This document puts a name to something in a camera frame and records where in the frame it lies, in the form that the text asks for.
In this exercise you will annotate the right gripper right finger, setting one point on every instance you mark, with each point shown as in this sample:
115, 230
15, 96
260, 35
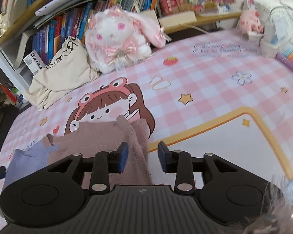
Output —
180, 163

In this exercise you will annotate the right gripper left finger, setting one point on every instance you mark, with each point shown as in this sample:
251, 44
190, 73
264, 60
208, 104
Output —
105, 163

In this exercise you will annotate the purple and mauve sweater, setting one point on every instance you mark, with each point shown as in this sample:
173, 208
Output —
88, 140

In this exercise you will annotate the pink checkered desk mat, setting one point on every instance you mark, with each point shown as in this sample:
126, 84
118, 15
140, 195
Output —
214, 92

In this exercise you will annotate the cream folded garment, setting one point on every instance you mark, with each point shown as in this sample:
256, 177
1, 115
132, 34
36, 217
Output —
69, 69

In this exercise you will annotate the white Gorilla book box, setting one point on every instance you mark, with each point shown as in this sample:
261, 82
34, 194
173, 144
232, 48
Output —
34, 62

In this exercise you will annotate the pink white bunny plush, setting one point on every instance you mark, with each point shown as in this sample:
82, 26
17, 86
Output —
116, 39

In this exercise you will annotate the cream box on shelf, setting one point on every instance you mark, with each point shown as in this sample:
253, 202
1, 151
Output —
177, 19

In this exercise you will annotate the purple stick bundle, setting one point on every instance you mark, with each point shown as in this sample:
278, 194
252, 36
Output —
285, 61

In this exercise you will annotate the small pink pig plush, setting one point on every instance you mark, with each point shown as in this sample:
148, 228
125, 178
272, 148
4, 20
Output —
250, 22

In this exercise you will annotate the clear plastic organizer box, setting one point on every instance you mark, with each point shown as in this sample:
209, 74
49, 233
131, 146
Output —
276, 33

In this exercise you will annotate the row of books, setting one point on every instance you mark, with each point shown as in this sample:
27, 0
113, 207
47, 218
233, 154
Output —
59, 19

